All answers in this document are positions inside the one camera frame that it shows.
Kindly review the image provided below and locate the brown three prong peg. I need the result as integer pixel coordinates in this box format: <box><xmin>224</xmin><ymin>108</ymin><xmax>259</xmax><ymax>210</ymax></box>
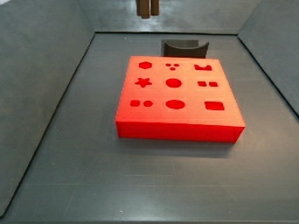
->
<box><xmin>135</xmin><ymin>0</ymin><xmax>160</xmax><ymax>19</ymax></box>

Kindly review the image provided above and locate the red shape sorter block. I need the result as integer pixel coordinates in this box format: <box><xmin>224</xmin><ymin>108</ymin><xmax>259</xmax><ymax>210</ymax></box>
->
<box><xmin>115</xmin><ymin>56</ymin><xmax>246</xmax><ymax>143</ymax></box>

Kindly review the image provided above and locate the dark curved saddle block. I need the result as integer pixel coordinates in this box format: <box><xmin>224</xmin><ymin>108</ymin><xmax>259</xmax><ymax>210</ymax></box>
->
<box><xmin>162</xmin><ymin>39</ymin><xmax>210</xmax><ymax>59</ymax></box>

